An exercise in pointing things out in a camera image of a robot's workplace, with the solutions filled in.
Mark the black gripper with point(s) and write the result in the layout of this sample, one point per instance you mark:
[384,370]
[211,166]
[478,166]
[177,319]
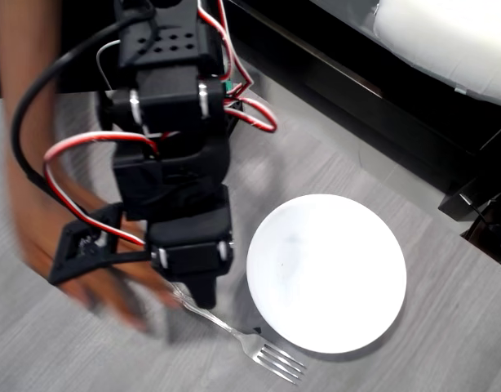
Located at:
[192,256]

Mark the metal fork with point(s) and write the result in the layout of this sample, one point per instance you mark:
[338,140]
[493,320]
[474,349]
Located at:
[250,344]

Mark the person's forearm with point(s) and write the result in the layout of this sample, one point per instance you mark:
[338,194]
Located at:
[34,41]

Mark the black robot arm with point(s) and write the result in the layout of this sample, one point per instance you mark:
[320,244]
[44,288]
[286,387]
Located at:
[169,102]

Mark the person's hand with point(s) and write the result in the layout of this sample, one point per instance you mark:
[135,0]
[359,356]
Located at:
[116,294]

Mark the white round plate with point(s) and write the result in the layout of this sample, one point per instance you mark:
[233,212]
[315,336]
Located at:
[328,273]

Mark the dark furniture leg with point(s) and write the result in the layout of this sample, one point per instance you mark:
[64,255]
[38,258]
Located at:
[491,237]

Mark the white cushion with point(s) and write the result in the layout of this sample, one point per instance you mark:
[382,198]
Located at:
[438,32]

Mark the black gripper camera mount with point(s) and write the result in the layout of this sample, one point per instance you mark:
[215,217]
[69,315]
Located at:
[63,261]

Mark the black furniture frame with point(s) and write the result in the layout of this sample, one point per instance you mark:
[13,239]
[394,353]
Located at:
[356,110]

